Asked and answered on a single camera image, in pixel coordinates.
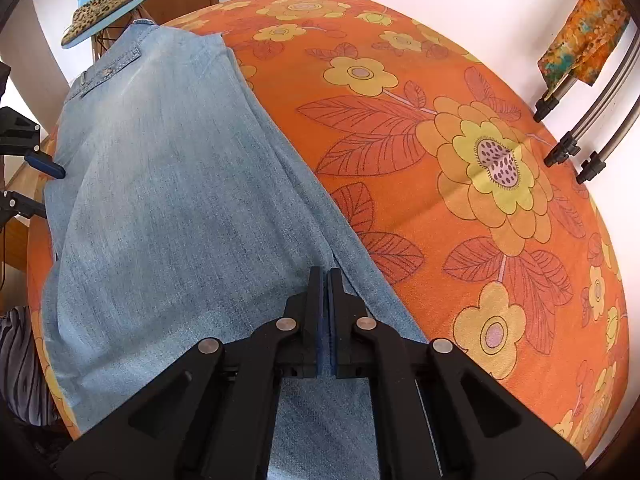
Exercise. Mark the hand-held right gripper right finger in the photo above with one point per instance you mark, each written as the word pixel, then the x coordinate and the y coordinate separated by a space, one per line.
pixel 339 320

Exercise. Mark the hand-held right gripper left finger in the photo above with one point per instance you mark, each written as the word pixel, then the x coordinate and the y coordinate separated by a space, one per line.
pixel 314 320

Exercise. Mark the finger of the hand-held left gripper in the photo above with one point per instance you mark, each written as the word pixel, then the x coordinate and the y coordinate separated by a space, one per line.
pixel 27 205
pixel 47 166

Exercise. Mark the light blue denim pants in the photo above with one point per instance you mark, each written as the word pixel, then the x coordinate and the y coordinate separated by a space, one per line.
pixel 175 210

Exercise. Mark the leopard print seat cushion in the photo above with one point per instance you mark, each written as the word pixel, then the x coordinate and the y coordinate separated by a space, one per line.
pixel 105 7

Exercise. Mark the orange floral bedspread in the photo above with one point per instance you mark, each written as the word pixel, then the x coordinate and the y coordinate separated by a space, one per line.
pixel 450 210

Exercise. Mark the person's zebra striped clothing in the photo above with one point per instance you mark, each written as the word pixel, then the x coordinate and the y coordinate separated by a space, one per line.
pixel 20 370

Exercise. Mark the orange patterned scarf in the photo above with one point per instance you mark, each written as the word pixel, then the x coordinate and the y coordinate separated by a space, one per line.
pixel 585 35

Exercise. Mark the silver black camera tripod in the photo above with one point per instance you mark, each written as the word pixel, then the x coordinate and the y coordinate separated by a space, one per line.
pixel 562 147

